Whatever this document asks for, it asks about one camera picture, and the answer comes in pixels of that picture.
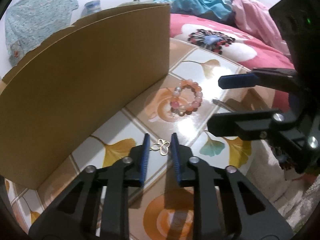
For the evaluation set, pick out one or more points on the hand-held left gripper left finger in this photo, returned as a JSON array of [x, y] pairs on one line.
[[145, 162]]

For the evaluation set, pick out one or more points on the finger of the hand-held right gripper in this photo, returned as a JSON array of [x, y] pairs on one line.
[[240, 125], [237, 81]]

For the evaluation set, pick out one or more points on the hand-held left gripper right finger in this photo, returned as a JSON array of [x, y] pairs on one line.
[[176, 162]]

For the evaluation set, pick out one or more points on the brown cardboard box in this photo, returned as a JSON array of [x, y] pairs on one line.
[[87, 80]]

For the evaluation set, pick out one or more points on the pink floral bedsheet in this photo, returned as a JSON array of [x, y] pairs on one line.
[[262, 52]]

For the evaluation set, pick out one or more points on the ginkgo print tablecloth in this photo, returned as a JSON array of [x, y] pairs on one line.
[[200, 62]]

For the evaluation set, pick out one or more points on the pink quilt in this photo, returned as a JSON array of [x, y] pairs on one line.
[[255, 17]]

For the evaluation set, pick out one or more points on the blue quilt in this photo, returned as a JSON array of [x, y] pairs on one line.
[[195, 2]]

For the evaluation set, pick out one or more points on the blue water dispenser bottle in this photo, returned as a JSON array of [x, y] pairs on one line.
[[92, 6]]

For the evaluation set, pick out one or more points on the teal patterned wall cloth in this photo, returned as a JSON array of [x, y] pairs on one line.
[[37, 17]]

